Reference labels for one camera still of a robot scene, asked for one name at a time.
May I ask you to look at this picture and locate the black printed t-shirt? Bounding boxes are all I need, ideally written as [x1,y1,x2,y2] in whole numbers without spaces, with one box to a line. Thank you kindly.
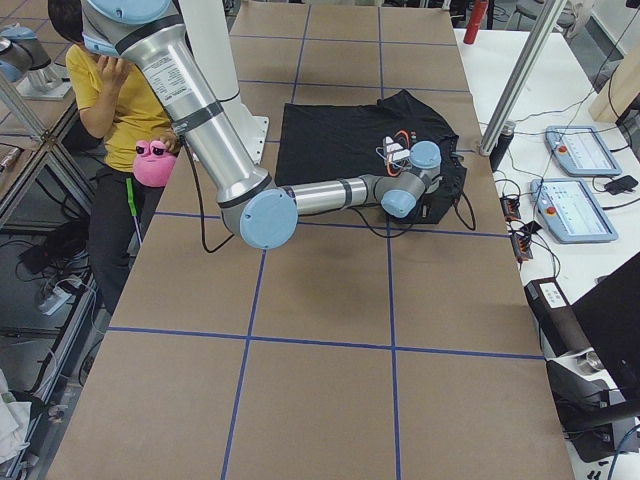
[275,90,467,225]

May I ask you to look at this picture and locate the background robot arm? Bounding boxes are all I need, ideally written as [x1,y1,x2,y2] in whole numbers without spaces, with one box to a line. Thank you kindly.
[1,24,71,101]

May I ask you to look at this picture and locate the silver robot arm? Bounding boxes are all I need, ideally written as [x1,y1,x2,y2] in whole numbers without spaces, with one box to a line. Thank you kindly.
[82,1,441,249]

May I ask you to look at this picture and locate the pink plush toy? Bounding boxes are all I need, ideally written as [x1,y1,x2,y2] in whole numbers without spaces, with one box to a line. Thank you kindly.
[133,140,177,187]

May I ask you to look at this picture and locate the black power strip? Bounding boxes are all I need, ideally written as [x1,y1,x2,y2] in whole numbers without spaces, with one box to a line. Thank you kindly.
[499,194,533,265]

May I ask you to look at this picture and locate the black water bottle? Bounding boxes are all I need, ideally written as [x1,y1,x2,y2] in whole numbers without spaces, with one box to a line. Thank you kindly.
[489,120,516,173]

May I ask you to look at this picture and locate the person in yellow shirt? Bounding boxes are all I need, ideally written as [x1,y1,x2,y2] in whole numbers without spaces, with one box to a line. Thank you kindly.
[47,1,179,314]

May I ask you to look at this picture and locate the black desktop device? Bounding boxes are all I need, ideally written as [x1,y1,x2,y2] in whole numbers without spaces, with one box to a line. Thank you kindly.
[524,277,591,356]

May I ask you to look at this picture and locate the near teach pendant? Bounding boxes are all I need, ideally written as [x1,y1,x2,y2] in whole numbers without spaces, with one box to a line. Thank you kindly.
[530,178,618,244]

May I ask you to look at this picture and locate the teach pendant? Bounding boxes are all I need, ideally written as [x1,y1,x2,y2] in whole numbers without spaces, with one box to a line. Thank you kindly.
[545,125,622,177]
[530,178,618,244]

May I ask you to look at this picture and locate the white floor power strip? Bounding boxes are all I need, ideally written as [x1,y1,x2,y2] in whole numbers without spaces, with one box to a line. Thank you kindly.
[37,278,81,316]

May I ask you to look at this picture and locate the far teach pendant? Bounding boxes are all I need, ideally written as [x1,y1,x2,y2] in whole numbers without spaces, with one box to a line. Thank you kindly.
[545,125,622,177]

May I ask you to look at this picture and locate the red bottle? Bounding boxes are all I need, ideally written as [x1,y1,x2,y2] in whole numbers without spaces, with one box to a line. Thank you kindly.
[463,0,489,45]

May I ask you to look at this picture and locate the black monitor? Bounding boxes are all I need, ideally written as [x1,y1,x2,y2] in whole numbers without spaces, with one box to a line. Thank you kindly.
[572,255,639,399]

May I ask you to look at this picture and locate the black power adapter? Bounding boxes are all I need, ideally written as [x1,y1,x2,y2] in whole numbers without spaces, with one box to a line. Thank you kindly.
[604,175,639,195]

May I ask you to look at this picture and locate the green handled stick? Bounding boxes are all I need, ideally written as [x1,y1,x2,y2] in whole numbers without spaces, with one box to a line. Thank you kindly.
[125,177,143,245]

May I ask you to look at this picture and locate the aluminium frame post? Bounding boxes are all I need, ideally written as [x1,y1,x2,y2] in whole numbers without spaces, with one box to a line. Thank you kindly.
[479,0,566,156]

